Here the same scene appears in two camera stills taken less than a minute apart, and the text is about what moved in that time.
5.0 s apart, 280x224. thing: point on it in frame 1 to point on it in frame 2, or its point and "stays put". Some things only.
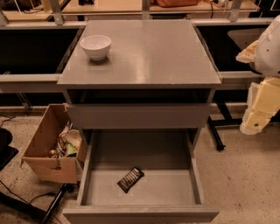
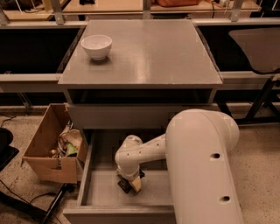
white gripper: x=269 y=53 to x=129 y=174
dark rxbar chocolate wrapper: x=128 y=182 stays put
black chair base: x=7 y=152 stays put
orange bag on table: x=172 y=3 stays put
